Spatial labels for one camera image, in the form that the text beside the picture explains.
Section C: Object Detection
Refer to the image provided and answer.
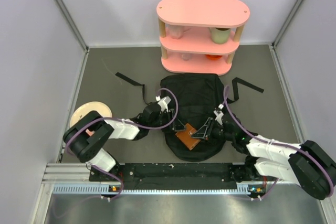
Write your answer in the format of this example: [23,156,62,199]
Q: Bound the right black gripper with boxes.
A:
[191,118,235,144]

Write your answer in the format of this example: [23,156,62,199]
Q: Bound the grey cable duct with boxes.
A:
[52,184,265,195]

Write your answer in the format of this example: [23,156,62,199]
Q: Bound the pink mug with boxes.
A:
[168,25,190,39]

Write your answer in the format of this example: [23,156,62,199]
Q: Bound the cream floral plate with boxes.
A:
[69,101,112,127]

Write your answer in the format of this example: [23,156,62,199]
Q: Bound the black student backpack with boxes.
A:
[114,71,264,162]

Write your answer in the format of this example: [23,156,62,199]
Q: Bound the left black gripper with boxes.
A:
[148,109,186,133]

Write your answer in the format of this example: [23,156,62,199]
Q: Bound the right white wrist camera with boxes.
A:
[214,104,224,125]

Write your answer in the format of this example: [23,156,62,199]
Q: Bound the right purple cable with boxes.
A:
[219,85,333,201]

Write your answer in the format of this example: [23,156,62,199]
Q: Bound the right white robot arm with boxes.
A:
[191,115,335,200]

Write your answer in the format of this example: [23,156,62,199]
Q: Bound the orange bowl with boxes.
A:
[205,55,223,61]

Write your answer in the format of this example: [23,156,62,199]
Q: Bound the clear glass cup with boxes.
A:
[181,53,192,61]

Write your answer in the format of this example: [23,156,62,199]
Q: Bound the pink three-tier shelf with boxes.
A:
[156,0,250,76]

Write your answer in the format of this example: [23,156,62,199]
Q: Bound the green mug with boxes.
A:
[209,27,230,45]

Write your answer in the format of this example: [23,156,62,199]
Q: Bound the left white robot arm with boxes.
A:
[63,97,186,180]

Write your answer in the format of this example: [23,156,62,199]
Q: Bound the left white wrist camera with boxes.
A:
[155,95,171,112]

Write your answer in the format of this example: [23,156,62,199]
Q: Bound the brown leather wallet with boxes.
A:
[175,123,201,151]

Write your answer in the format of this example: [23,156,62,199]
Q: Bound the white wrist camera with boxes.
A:
[155,95,171,112]
[214,104,224,125]

